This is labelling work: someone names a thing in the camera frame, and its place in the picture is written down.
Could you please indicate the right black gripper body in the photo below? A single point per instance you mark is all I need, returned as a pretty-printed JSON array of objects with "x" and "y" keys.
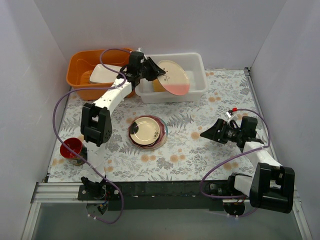
[{"x": 221, "y": 131}]

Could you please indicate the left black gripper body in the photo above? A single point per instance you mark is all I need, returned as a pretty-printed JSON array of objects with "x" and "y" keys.
[{"x": 147, "y": 70}]

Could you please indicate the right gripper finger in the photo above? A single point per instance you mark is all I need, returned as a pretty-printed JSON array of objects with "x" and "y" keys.
[
  {"x": 219, "y": 139},
  {"x": 211, "y": 133}
]

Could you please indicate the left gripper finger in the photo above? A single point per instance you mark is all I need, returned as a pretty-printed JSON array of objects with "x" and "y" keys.
[
  {"x": 148, "y": 78},
  {"x": 153, "y": 69}
]

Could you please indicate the woven bamboo tray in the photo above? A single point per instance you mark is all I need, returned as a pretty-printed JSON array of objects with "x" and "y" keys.
[{"x": 157, "y": 87}]

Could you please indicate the cream and pink plate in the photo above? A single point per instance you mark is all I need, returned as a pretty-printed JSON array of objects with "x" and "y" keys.
[{"x": 175, "y": 80}]

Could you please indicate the cream and black plate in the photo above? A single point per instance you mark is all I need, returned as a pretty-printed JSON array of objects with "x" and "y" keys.
[{"x": 144, "y": 130}]

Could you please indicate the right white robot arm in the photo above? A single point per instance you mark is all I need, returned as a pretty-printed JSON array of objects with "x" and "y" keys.
[{"x": 272, "y": 185}]

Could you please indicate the clear plastic bin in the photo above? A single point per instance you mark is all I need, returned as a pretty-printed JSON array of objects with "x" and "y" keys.
[{"x": 192, "y": 64}]

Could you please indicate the white rectangular dish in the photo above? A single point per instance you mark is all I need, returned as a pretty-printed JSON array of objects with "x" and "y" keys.
[{"x": 101, "y": 75}]

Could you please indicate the maroon scalloped plate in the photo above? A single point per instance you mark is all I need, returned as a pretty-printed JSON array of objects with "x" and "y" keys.
[{"x": 163, "y": 127}]

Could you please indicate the orange plastic tub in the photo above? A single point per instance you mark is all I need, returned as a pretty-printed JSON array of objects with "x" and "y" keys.
[{"x": 82, "y": 65}]

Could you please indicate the floral table mat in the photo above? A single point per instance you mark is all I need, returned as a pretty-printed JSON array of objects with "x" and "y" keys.
[{"x": 185, "y": 155}]

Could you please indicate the red lacquer cup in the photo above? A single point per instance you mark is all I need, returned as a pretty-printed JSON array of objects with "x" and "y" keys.
[{"x": 74, "y": 145}]

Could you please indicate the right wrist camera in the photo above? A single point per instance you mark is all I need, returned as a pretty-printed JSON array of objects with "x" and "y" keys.
[{"x": 231, "y": 114}]

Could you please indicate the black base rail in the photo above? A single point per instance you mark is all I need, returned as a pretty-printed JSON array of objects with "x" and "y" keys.
[{"x": 158, "y": 195}]

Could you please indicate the aluminium frame rail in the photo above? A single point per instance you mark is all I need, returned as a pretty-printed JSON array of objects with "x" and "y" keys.
[{"x": 55, "y": 193}]

